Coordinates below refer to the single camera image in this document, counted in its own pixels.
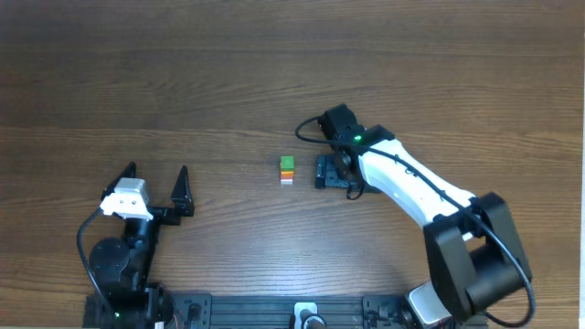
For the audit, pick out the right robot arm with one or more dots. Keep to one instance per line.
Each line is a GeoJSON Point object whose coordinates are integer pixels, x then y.
{"type": "Point", "coordinates": [411, 183]}

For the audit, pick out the green cube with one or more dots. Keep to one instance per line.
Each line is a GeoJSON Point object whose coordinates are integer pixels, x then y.
{"type": "Point", "coordinates": [287, 162]}

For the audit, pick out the mounting rail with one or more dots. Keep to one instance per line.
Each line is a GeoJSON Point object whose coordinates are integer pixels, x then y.
{"type": "Point", "coordinates": [256, 313]}

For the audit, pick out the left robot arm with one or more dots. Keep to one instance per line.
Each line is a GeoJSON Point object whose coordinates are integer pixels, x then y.
{"type": "Point", "coordinates": [109, 261]}

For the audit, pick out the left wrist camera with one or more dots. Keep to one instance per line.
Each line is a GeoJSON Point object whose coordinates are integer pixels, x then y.
{"type": "Point", "coordinates": [127, 199]}

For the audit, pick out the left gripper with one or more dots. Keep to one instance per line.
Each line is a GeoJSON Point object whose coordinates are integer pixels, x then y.
{"type": "Point", "coordinates": [165, 215]}

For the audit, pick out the orange cube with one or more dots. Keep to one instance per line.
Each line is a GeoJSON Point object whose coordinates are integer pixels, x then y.
{"type": "Point", "coordinates": [287, 174]}

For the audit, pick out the white cube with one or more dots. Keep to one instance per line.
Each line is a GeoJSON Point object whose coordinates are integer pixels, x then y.
{"type": "Point", "coordinates": [286, 181]}

